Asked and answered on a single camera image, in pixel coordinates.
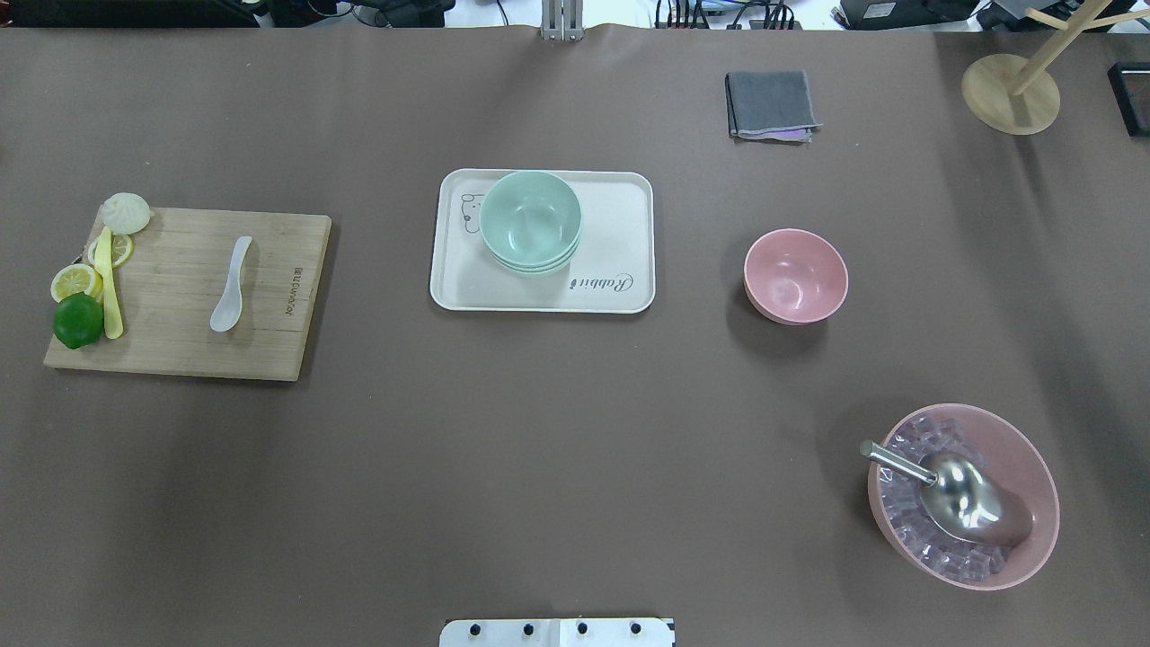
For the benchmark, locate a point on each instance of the yellow plastic knife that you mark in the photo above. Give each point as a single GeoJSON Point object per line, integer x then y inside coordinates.
{"type": "Point", "coordinates": [113, 326]}

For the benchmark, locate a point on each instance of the metal mounting bracket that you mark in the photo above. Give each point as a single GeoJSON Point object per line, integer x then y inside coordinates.
{"type": "Point", "coordinates": [562, 20]}

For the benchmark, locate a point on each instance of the large pink bowl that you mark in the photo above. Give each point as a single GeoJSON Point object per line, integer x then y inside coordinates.
{"type": "Point", "coordinates": [1014, 463]}

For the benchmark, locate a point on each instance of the green bowl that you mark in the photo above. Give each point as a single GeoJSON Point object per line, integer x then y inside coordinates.
{"type": "Point", "coordinates": [530, 217]}
{"type": "Point", "coordinates": [573, 248]}
{"type": "Point", "coordinates": [541, 270]}

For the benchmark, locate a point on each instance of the bamboo cutting board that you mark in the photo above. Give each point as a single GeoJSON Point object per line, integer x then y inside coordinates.
{"type": "Point", "coordinates": [171, 284]}

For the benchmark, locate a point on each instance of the black box at edge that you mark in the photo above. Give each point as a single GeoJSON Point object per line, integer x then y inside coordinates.
{"type": "Point", "coordinates": [1129, 82]}

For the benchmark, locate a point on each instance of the top green bowl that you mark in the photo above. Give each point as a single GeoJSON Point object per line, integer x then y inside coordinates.
{"type": "Point", "coordinates": [530, 217]}

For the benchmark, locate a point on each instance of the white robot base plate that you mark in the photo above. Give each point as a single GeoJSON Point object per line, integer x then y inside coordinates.
{"type": "Point", "coordinates": [570, 631]}

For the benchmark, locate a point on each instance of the middle green bowl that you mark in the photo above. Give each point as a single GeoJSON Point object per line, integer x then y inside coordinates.
{"type": "Point", "coordinates": [573, 248]}

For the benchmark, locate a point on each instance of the metal ice scoop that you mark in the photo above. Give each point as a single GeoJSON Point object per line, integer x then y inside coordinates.
{"type": "Point", "coordinates": [960, 500]}

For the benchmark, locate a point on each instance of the folded grey cloth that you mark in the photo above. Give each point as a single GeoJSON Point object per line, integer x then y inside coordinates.
{"type": "Point", "coordinates": [770, 105]}

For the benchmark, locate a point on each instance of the cream rabbit tray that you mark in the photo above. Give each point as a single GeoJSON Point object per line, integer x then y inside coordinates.
{"type": "Point", "coordinates": [613, 270]}

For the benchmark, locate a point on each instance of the clear ice cubes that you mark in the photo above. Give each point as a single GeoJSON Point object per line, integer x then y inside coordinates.
{"type": "Point", "coordinates": [956, 560]}

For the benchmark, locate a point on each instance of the bottom green bowl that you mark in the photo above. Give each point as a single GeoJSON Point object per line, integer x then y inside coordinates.
{"type": "Point", "coordinates": [541, 270]}

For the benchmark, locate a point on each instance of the white ceramic spoon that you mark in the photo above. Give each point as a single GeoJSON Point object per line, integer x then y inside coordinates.
{"type": "Point", "coordinates": [230, 305]}

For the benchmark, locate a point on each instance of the white steamed bun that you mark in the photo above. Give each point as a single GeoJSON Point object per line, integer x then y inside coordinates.
{"type": "Point", "coordinates": [125, 213]}

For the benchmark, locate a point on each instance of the lemon slice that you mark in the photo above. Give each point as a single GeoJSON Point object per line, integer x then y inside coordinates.
{"type": "Point", "coordinates": [77, 278]}
{"type": "Point", "coordinates": [122, 248]}

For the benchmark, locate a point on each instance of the small pink bowl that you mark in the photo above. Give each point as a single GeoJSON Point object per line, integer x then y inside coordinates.
{"type": "Point", "coordinates": [795, 277]}

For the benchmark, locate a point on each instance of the green lime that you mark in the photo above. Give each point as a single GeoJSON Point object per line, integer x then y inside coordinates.
{"type": "Point", "coordinates": [78, 321]}

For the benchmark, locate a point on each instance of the wooden stand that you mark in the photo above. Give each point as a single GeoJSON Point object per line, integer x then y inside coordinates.
{"type": "Point", "coordinates": [1016, 95]}

